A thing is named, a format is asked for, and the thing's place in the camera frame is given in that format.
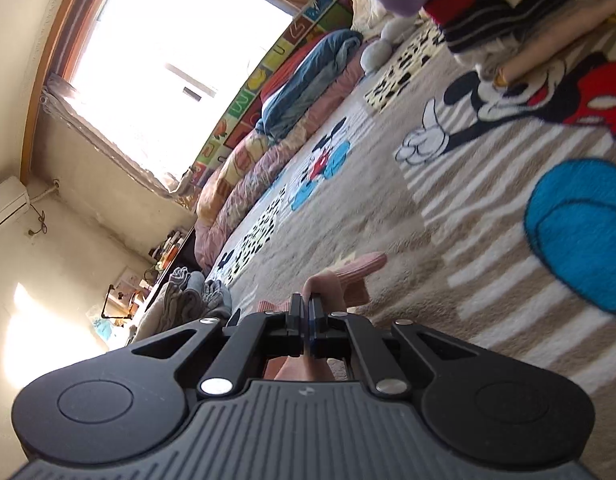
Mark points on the stack of colourful folded clothes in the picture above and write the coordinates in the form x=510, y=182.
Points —
x=488, y=10

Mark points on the stack of grey folded clothes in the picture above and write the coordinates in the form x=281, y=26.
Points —
x=182, y=300

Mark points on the pale blue plush toy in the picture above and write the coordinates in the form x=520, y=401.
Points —
x=375, y=52

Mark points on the pale blue plastic bag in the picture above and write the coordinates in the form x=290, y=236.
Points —
x=102, y=331

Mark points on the blue folded quilt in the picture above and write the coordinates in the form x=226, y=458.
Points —
x=308, y=80

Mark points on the cartoon mouse printed blanket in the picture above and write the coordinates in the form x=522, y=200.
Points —
x=388, y=210

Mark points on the white air conditioner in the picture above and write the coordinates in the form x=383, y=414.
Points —
x=5, y=205

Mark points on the black desk lamp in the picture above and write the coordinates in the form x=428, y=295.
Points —
x=105, y=305

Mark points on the clutter of small desk items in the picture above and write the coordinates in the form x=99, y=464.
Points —
x=167, y=250

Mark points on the orange printed pillow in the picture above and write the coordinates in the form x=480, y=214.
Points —
x=237, y=160

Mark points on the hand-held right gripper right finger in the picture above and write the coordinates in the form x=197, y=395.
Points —
x=315, y=320

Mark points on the wooden framed window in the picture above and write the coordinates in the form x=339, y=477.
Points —
x=162, y=60

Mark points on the sheer window curtain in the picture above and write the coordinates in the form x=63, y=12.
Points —
x=182, y=185

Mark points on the pink pants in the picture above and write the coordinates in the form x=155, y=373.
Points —
x=338, y=285

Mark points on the colourful alphabet headboard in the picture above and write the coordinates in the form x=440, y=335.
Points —
x=288, y=40

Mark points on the red folded blanket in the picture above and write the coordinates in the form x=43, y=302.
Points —
x=280, y=82

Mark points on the dark wooden desk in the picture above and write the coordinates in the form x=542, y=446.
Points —
x=185, y=255

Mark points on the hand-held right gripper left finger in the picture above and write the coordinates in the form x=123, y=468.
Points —
x=298, y=310

